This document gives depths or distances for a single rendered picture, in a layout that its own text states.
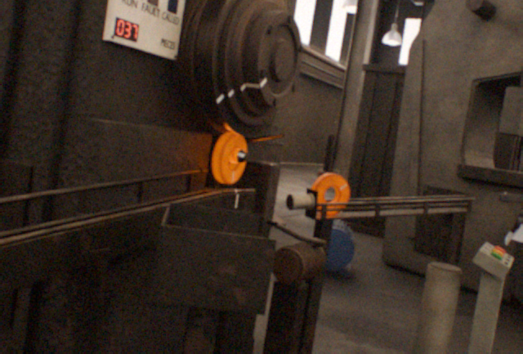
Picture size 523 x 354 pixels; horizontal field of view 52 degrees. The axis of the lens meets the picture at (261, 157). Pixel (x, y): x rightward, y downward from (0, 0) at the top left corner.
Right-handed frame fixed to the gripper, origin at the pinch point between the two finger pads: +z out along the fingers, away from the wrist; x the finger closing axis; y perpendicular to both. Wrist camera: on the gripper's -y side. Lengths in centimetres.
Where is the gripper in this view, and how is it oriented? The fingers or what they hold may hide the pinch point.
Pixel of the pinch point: (506, 239)
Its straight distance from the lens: 203.3
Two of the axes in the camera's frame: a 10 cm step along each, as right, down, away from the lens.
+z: -4.4, 8.7, 2.1
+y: 7.7, 4.9, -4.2
